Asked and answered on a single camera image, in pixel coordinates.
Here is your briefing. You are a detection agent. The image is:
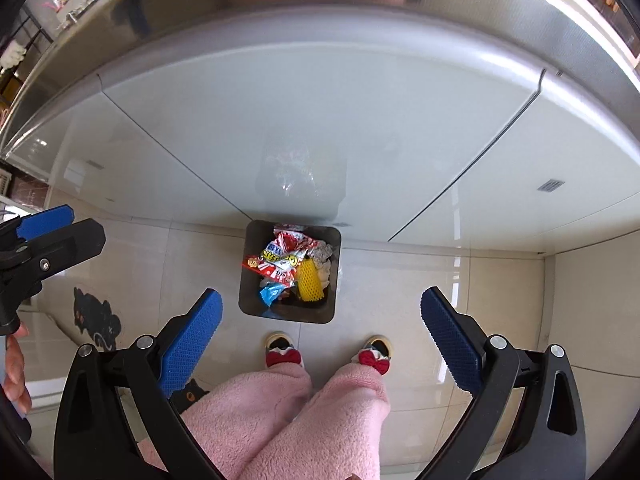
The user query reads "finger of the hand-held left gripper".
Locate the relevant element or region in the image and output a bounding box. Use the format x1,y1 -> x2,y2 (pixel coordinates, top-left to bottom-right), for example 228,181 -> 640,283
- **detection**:
0,218 -> 106,282
0,204 -> 75,242

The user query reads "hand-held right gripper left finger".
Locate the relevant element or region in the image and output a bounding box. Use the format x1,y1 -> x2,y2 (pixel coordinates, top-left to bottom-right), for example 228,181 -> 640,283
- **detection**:
54,288 -> 226,480

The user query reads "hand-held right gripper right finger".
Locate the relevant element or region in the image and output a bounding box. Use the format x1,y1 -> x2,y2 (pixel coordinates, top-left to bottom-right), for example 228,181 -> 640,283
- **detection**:
415,286 -> 586,480

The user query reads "grey trash bin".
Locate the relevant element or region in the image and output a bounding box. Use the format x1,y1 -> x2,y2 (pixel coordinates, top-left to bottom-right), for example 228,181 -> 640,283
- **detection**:
238,220 -> 342,323

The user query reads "blue ice pop wrapper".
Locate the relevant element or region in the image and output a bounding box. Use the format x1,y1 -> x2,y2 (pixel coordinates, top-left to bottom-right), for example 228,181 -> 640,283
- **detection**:
257,281 -> 287,307

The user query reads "red white snack wrapper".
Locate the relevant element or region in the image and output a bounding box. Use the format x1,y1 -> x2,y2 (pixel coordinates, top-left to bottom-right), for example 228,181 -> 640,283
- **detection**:
243,227 -> 321,286

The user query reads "yellow foam fruit net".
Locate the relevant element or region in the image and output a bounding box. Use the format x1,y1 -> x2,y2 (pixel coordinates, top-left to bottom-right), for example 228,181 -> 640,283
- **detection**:
296,258 -> 326,303

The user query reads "silver white wrapper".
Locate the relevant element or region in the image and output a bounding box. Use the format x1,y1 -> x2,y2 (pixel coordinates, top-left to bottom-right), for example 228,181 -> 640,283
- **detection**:
309,240 -> 335,265

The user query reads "person's left hand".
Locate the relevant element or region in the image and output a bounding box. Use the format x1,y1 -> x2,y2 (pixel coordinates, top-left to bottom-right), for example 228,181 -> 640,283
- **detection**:
0,322 -> 33,416

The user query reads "black cat floor mat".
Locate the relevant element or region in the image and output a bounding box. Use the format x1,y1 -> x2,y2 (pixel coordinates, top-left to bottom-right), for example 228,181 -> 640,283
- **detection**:
169,379 -> 210,415
71,286 -> 123,352

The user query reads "red bow slipper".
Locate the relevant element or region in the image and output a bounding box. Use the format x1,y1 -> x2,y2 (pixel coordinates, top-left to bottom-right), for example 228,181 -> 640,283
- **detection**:
357,335 -> 395,376
263,331 -> 304,368

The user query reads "person's left leg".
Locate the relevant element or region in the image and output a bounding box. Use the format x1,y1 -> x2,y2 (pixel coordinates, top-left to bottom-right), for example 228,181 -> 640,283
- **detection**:
135,360 -> 313,480

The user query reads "white cabinet door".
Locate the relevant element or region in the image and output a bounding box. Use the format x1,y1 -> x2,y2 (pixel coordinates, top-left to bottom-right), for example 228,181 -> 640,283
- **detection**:
97,50 -> 545,243
47,77 -> 248,223
387,72 -> 640,256

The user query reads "white glove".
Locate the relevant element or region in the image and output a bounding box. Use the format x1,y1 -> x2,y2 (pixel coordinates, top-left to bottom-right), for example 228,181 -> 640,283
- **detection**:
0,42 -> 28,71

